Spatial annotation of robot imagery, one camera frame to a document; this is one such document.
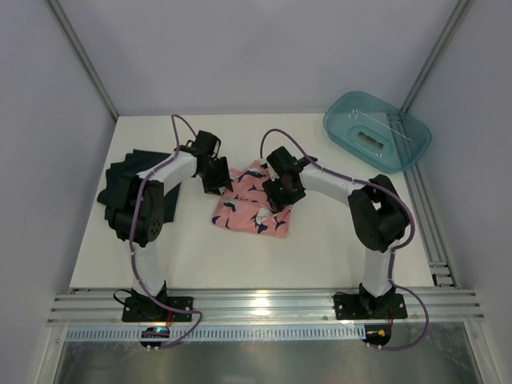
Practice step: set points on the aluminium rail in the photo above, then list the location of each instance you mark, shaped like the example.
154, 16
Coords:
247, 307

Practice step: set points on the pink patterned shorts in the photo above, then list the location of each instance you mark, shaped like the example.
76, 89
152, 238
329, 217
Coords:
246, 208

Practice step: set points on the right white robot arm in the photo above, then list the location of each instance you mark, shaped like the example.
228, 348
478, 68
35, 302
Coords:
379, 216

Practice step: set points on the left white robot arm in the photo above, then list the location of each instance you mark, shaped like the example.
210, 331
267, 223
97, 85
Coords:
141, 194

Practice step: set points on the navy blue shorts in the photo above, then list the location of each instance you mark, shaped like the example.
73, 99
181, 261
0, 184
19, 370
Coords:
133, 163

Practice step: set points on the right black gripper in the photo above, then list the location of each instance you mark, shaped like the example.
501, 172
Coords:
284, 192

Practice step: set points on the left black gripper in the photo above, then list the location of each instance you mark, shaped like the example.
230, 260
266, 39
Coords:
216, 176

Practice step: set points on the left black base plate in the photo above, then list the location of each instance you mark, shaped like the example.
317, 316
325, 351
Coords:
140, 308

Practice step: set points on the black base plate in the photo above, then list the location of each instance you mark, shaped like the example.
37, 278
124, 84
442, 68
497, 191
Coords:
363, 306
140, 308

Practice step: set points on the slotted cable duct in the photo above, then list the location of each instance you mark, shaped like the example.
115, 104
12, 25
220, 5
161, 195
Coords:
205, 333

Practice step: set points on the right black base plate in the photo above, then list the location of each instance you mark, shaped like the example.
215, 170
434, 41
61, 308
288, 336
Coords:
363, 306

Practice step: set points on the teal plastic basin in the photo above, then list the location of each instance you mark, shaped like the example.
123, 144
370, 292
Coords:
376, 132

